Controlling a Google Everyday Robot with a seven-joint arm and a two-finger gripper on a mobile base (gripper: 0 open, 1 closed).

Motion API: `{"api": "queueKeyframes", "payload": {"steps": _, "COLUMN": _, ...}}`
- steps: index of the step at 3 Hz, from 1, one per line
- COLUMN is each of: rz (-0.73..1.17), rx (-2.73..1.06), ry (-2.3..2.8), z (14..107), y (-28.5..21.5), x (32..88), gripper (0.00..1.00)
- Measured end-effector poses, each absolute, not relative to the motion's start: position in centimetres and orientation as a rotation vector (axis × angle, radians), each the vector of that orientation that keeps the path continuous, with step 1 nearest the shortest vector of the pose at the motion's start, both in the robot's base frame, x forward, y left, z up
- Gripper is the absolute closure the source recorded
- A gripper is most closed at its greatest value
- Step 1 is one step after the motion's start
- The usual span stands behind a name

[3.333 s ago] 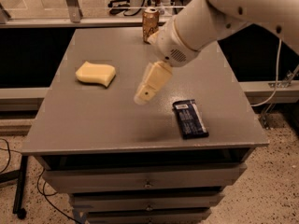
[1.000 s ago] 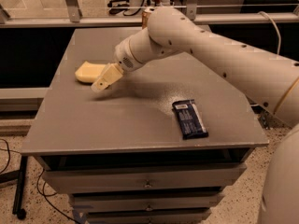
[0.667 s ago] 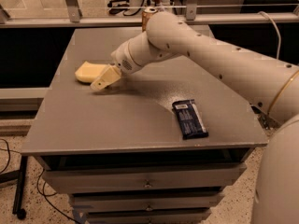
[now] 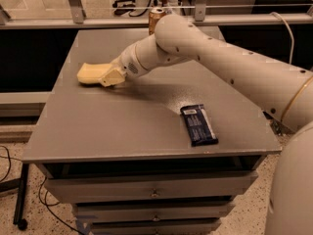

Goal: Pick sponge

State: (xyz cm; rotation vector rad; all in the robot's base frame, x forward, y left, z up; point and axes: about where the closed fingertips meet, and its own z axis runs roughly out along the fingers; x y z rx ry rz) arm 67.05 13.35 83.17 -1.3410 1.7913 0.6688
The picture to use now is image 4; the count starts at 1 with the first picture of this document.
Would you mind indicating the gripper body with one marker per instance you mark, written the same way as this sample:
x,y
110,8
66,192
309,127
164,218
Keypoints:
x,y
127,63

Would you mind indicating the yellow sponge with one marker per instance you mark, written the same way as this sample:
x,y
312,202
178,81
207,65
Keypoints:
x,y
93,73

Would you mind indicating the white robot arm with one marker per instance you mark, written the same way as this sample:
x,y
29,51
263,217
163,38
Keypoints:
x,y
282,90

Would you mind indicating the gold soda can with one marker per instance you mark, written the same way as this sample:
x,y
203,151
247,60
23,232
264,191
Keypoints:
x,y
155,14

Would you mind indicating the black office chair base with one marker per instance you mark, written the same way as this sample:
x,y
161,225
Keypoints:
x,y
134,8

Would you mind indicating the grey drawer cabinet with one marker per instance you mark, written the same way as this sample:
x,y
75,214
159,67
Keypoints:
x,y
122,156

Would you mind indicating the dark blue snack bar wrapper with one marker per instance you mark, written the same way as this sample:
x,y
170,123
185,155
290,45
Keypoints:
x,y
198,125

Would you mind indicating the metal glass railing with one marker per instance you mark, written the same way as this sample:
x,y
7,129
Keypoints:
x,y
16,14

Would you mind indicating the black wheeled stand leg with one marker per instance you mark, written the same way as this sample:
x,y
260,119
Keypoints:
x,y
19,184

